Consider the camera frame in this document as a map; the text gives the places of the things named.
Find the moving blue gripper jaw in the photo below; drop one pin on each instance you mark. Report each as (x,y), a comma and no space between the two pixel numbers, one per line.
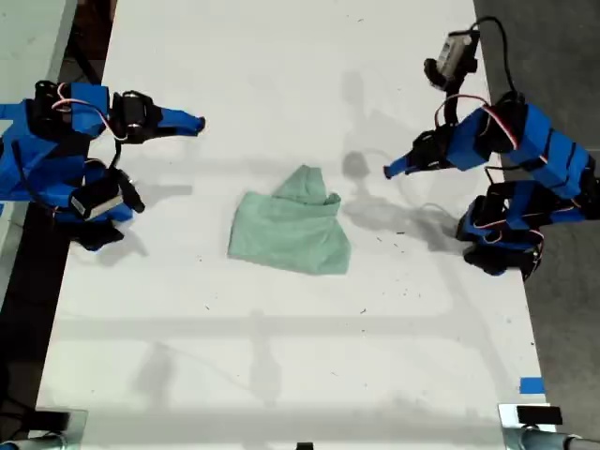
(400,162)
(178,130)

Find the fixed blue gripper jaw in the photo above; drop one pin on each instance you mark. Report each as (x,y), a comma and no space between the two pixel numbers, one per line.
(180,118)
(398,171)

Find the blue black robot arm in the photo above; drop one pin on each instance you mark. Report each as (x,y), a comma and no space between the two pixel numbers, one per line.
(553,159)
(37,154)

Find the pale green T-shirt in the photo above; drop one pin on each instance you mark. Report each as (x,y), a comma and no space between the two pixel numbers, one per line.
(290,229)

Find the white side table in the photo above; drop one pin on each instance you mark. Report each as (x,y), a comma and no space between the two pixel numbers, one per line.
(28,42)

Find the blue tape strip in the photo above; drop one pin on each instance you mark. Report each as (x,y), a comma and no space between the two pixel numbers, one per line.
(532,385)

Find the small black box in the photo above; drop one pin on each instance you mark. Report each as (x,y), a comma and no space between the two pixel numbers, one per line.
(539,415)
(51,419)

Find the small black clamp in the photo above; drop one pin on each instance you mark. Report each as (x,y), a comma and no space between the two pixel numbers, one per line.
(304,446)

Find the black camera stalk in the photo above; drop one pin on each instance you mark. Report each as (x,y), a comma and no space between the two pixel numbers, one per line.
(451,110)

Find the black camera box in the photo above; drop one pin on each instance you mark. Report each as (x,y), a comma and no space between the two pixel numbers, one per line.
(98,197)
(452,51)

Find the metal corner bracket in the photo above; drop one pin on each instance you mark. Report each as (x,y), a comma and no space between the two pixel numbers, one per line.
(77,429)
(508,429)

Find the metal frame tube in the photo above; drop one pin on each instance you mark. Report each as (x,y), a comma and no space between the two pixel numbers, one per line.
(562,441)

